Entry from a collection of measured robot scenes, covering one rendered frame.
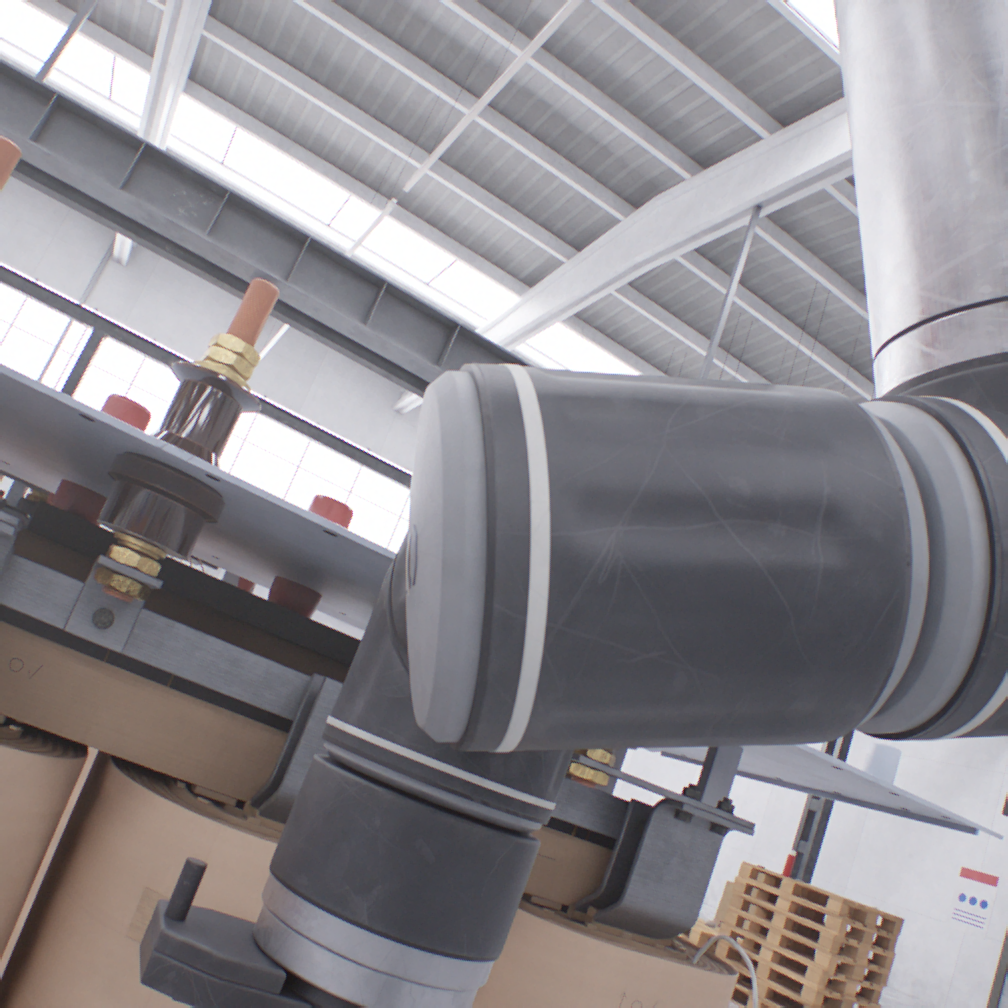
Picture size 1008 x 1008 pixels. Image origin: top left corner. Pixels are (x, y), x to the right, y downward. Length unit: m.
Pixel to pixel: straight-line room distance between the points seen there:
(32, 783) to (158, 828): 0.12
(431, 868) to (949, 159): 0.31
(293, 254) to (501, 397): 9.35
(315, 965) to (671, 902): 0.84
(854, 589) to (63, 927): 0.87
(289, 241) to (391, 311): 1.27
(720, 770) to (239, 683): 0.66
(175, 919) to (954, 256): 0.37
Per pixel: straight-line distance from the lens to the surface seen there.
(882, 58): 0.37
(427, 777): 0.36
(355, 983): 0.37
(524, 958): 1.09
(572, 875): 1.20
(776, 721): 0.25
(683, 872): 1.18
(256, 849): 0.90
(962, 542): 0.26
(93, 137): 9.71
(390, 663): 0.37
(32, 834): 0.94
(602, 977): 1.10
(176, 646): 0.94
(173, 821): 0.91
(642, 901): 1.15
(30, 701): 0.99
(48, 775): 0.92
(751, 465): 0.23
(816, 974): 7.98
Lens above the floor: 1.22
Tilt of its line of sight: 14 degrees up
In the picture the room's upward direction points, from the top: 21 degrees clockwise
